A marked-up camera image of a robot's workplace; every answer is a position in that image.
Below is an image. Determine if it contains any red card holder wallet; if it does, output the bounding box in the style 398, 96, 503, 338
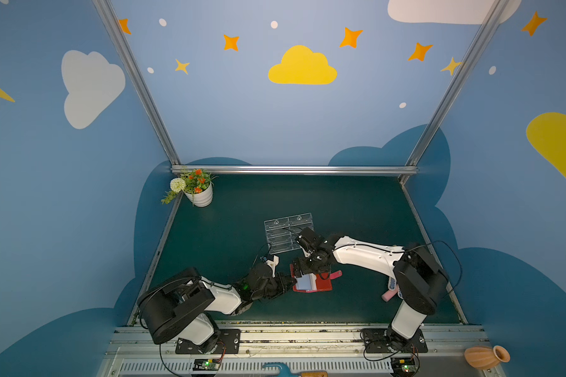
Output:
290, 265, 343, 293

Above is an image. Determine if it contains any clear acrylic card organizer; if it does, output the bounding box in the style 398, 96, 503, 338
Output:
264, 213, 314, 254

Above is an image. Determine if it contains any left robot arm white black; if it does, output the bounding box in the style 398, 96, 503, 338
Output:
137, 257, 297, 353

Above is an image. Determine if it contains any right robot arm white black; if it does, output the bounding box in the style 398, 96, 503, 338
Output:
293, 228, 451, 344

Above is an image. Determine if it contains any left green circuit board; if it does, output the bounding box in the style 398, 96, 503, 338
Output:
192, 359, 221, 372

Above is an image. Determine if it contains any green circuit board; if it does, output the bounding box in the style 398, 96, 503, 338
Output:
391, 358, 419, 377
192, 359, 221, 372

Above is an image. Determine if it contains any white pot with flowers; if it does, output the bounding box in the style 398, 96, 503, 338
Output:
160, 169, 213, 207

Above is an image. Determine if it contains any right green circuit board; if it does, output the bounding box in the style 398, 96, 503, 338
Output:
391, 358, 419, 377

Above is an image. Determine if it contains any terracotta clay vase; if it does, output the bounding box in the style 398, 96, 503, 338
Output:
464, 346, 511, 370

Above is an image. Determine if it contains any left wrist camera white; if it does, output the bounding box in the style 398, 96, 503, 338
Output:
265, 255, 280, 278

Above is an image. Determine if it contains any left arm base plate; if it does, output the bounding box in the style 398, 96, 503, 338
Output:
175, 328, 241, 355

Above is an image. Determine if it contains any teal handled tool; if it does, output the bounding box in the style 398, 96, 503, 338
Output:
263, 362, 329, 377

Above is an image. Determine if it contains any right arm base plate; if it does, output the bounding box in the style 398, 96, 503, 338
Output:
360, 328, 429, 353

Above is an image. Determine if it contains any aluminium rail front frame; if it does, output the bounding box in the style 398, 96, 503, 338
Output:
98, 321, 505, 376

